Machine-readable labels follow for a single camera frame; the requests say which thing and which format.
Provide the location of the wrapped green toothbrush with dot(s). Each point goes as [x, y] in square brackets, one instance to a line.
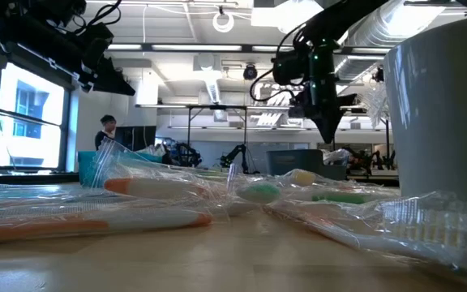
[262, 192]
[201, 170]

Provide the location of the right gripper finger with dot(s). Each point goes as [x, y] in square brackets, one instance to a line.
[334, 127]
[324, 127]

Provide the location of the dark grey plastic bin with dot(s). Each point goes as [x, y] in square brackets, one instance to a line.
[294, 162]

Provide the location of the person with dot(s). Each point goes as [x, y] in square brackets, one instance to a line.
[105, 121]

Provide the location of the silver ceiling duct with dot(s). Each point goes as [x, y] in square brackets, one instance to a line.
[214, 91]

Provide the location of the black round ceiling camera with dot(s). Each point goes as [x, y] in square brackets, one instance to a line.
[250, 72]

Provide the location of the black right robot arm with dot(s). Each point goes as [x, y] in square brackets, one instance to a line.
[339, 16]

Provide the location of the teal plastic lid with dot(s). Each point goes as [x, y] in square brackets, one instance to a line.
[22, 192]

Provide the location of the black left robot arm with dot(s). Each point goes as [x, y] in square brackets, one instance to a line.
[14, 24]

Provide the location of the teal plastic bin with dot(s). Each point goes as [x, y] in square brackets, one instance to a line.
[84, 162]

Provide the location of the black rig frame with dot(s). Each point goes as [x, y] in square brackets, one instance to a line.
[217, 107]

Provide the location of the black window frame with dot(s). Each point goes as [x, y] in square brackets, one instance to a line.
[68, 134]

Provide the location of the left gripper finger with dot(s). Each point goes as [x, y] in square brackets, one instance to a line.
[108, 87]
[110, 75]

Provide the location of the background black robot arm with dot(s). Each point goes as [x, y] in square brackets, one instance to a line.
[189, 156]
[363, 160]
[237, 152]

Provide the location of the black monitor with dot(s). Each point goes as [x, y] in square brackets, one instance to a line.
[136, 138]

